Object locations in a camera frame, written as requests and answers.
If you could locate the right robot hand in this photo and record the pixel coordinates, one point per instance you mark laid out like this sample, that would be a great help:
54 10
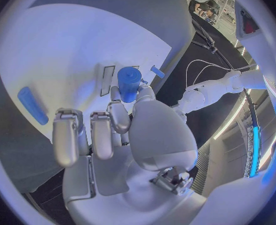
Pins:
156 135

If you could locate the blue short cylinder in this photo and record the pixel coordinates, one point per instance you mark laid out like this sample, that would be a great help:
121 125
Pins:
128 86

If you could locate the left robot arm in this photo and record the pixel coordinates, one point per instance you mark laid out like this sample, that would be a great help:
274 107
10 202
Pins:
210 91

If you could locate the white task board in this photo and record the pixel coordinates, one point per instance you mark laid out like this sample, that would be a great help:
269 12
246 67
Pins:
65 50

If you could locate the small blue plug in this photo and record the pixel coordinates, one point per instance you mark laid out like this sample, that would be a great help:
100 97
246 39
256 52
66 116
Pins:
144 81

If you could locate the blue peg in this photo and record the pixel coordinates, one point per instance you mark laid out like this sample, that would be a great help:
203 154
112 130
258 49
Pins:
157 71

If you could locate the glowing light bar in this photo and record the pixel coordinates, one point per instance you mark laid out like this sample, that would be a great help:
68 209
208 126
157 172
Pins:
254 150

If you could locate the blue long cylinder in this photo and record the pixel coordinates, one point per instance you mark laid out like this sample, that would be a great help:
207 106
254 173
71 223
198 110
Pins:
32 106

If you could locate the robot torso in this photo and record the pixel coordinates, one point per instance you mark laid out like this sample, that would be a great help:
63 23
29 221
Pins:
266 46

